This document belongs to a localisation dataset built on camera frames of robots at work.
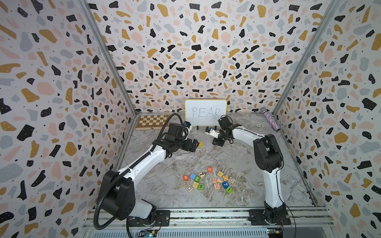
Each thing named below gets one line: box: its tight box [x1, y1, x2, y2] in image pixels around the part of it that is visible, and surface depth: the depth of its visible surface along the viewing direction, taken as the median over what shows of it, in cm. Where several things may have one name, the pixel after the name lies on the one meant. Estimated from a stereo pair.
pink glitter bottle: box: [260, 108, 281, 132], surface depth 119 cm
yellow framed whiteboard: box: [184, 99, 228, 127], surface depth 108 cm
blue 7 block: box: [222, 181, 230, 189], surface depth 86 cm
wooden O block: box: [185, 184, 194, 193], surface depth 84 cm
